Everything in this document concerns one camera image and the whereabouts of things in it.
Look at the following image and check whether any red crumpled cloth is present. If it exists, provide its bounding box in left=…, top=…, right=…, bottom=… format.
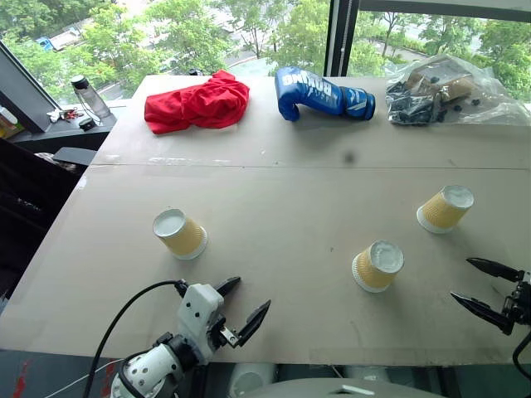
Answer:
left=144, top=69, right=251, bottom=135

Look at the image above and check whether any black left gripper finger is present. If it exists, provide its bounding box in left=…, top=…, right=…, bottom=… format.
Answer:
left=213, top=276, right=242, bottom=298
left=236, top=298, right=272, bottom=347

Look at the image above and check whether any white rounded cylinder shape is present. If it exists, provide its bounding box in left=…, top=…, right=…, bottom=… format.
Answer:
left=227, top=362, right=278, bottom=398

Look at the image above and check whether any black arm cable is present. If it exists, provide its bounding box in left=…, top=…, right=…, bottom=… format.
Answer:
left=82, top=279, right=188, bottom=398
left=512, top=330, right=531, bottom=371

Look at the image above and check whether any blue boxing glove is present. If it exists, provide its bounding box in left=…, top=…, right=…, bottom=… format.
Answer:
left=274, top=66, right=377, bottom=123

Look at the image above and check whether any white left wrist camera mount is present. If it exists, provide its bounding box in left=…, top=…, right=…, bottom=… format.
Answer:
left=176, top=283, right=227, bottom=366

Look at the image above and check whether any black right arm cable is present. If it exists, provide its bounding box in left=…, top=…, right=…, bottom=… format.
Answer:
left=512, top=330, right=531, bottom=371

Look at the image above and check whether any black chair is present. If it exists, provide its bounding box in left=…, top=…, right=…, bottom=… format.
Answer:
left=0, top=138, right=97, bottom=296

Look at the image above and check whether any yellow ribbed paper cup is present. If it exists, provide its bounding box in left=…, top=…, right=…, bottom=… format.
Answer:
left=416, top=184, right=475, bottom=235
left=351, top=239, right=405, bottom=294
left=152, top=208, right=208, bottom=261

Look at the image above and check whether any clear water bottle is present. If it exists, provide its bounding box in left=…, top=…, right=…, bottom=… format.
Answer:
left=70, top=75, right=112, bottom=119

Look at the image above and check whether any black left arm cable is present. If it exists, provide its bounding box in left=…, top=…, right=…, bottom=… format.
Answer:
left=82, top=279, right=188, bottom=398

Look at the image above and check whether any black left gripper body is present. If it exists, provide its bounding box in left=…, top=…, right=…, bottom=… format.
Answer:
left=205, top=317, right=245, bottom=353

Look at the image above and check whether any thin white wire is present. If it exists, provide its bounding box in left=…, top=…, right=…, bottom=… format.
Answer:
left=52, top=357, right=125, bottom=398

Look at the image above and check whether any clear plastic bag with parts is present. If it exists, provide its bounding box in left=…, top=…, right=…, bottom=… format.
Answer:
left=384, top=53, right=520, bottom=127

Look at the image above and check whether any black window frame post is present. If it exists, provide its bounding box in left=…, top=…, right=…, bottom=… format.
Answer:
left=323, top=0, right=360, bottom=78

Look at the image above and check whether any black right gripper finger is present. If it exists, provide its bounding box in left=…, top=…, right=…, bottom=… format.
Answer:
left=450, top=291, right=516, bottom=337
left=465, top=257, right=525, bottom=284

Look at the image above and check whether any yellow green box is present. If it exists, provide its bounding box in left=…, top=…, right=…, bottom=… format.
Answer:
left=0, top=106, right=25, bottom=140

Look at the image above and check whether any red and white key bundle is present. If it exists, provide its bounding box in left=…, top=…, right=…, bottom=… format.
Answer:
left=46, top=106, right=85, bottom=124

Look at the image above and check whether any dark side desk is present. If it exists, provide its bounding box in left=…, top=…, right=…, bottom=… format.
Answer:
left=7, top=105, right=126, bottom=155

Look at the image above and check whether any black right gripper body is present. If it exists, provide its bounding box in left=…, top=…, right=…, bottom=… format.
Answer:
left=501, top=280, right=531, bottom=329

